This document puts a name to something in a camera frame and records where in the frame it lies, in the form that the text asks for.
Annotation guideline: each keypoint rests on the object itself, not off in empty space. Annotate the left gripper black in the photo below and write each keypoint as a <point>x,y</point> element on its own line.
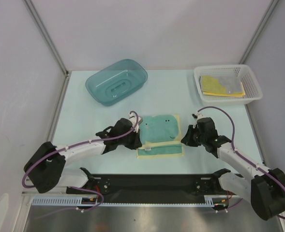
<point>136,143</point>

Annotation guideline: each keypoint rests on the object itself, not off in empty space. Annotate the aluminium frame post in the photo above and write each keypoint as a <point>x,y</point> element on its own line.
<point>45,35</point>
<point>259,30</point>

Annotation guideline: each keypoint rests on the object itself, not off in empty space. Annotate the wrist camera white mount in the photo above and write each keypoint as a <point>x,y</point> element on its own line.
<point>197,116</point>
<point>136,121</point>

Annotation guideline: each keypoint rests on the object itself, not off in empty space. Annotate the right aluminium frame post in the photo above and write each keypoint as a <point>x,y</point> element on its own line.
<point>259,30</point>

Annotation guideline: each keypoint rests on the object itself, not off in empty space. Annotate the white perforated plastic basket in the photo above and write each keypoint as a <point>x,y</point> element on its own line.
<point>251,88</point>

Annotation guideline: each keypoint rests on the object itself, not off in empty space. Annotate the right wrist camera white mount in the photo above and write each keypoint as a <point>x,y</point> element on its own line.
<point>197,116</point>

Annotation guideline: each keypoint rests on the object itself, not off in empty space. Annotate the grey towel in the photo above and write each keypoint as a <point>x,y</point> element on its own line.
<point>226,84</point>

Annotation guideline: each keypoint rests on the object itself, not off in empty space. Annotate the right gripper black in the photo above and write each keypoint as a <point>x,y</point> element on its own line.
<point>189,137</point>

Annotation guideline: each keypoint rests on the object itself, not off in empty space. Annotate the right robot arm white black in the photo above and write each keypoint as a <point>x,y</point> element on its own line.
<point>261,186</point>

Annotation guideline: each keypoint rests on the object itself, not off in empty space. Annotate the teal and yellow towel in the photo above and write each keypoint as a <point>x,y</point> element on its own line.
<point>160,137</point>

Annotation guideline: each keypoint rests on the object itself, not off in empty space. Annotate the left aluminium frame post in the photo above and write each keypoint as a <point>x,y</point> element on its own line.
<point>45,35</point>

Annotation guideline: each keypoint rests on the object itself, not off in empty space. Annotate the teal transparent plastic bin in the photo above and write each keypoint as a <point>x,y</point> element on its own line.
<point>116,82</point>

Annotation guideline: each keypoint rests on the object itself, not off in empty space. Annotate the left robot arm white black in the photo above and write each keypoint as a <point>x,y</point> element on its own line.
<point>47,168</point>

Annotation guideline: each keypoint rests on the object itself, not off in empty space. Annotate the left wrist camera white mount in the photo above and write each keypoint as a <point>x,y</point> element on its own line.
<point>136,121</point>

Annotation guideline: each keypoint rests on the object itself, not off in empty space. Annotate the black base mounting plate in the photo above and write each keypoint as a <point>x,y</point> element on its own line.
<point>155,188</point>

